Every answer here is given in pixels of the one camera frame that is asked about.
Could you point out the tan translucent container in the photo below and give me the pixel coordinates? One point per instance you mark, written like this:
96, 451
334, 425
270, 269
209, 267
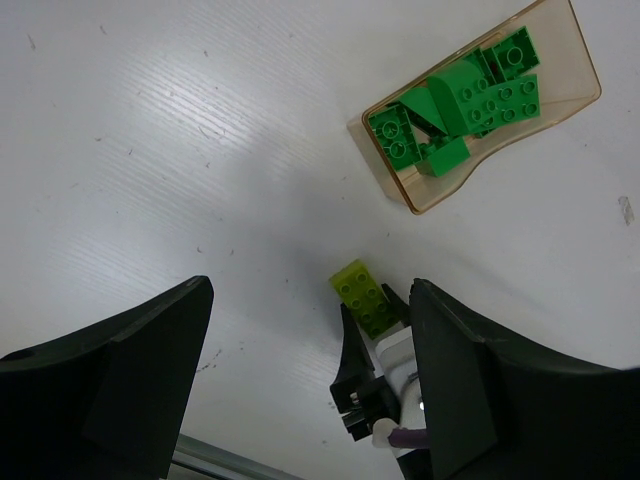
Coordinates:
567, 80

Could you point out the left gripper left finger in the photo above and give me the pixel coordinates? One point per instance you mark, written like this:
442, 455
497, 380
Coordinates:
106, 401

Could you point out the dark green lego brick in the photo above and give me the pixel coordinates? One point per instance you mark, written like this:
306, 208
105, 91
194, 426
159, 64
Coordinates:
512, 57

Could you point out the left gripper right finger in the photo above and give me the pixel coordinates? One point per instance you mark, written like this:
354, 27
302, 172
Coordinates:
501, 406

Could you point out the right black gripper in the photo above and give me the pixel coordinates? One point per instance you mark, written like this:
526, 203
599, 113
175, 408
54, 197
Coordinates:
361, 397

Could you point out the aluminium rail front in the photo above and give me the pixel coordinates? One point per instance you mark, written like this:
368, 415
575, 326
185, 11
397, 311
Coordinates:
195, 459

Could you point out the lime long lego brick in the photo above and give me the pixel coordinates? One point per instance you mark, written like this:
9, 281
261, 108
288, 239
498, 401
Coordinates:
365, 300

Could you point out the green square lego brick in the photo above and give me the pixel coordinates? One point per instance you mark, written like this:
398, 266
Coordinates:
441, 155

